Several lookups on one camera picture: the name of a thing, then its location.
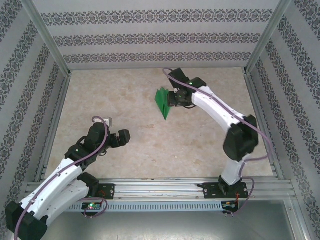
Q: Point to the green square paper sheet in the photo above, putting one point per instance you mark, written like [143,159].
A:
[162,100]

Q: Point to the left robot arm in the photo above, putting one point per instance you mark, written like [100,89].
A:
[55,180]

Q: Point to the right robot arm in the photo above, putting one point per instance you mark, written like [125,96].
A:
[215,105]

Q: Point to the grey metal sheet panel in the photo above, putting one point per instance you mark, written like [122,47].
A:
[160,227]

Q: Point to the small circuit board with LEDs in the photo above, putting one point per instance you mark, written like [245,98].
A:
[91,206]
[228,205]

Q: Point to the aluminium table side rail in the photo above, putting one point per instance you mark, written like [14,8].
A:
[255,100]
[55,125]

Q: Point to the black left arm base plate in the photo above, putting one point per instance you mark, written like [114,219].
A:
[108,191]

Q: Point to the aluminium mounting rail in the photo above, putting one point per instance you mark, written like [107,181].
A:
[160,187]

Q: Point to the aluminium frame post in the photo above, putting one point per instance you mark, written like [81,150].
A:
[266,37]
[49,37]

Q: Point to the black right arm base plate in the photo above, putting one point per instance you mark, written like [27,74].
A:
[212,191]

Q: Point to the aluminium frame bar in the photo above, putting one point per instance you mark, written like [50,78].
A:
[300,220]

